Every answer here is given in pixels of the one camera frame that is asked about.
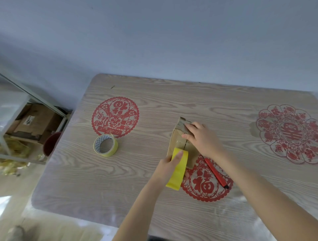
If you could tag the grey fuzzy object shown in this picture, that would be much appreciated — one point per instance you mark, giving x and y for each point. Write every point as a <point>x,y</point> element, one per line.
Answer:
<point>16,233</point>

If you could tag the small brown cardboard box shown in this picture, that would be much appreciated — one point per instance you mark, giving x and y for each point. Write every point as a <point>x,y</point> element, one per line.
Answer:
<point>177,139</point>

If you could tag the yellow tape strip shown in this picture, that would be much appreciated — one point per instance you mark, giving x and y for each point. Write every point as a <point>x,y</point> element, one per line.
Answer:
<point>177,176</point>

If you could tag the yellow tape roll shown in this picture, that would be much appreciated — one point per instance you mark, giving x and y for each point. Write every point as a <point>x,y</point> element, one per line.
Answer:
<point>113,149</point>

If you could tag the person's right hand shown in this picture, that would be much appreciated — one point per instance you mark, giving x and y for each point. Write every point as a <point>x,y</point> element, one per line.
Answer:
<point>203,140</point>

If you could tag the person's left forearm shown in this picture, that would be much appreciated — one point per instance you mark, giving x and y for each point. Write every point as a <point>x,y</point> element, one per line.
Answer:
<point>139,213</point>

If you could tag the person's left hand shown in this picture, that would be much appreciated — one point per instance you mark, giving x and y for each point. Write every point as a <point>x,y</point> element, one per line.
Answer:
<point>162,171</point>

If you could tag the grey metal shelf rack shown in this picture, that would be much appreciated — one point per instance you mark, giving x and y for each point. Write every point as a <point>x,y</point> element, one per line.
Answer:
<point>39,99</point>

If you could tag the person's left thumb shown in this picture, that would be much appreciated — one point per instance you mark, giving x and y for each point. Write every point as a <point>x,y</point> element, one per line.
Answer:
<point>177,158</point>

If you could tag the red round character paper-cut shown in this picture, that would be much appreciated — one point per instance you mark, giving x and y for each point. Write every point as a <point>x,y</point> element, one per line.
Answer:
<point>205,185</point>

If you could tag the person's right thumb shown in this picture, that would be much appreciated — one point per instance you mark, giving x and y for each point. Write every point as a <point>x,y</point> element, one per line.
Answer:
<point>188,137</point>

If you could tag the large brown cardboard box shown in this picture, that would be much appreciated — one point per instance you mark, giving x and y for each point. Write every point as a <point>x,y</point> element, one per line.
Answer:
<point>42,119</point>

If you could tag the red flower basket paper-cut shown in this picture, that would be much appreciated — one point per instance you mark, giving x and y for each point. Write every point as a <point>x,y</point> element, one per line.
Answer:
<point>115,123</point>

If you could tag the person's right forearm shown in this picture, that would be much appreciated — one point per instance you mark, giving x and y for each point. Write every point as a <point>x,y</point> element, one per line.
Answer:
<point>260,196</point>

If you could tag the yellow plastic bag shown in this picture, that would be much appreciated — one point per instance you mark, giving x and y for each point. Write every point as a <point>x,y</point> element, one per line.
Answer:
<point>15,149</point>

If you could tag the red petal-edged paper-cut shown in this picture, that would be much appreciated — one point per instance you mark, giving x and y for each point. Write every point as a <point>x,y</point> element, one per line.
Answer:
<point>289,132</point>

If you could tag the red pen with black tip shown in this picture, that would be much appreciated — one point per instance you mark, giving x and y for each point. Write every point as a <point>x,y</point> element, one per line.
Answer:
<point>216,173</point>

